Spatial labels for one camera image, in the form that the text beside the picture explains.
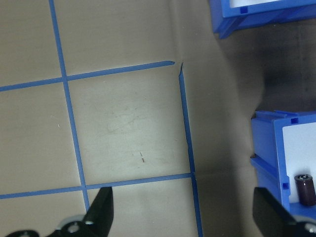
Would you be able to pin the blue bin holding capacitors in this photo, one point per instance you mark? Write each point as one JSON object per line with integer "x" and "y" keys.
{"x": 264, "y": 138}

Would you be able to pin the blue bin holding batteries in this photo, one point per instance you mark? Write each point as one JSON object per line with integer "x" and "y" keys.
{"x": 271, "y": 13}

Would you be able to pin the dark brown cylindrical capacitor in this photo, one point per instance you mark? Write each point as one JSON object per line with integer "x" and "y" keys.
{"x": 304, "y": 193}

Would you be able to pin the white paper liner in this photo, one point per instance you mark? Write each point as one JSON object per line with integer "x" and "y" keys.
{"x": 247, "y": 2}
{"x": 301, "y": 148}

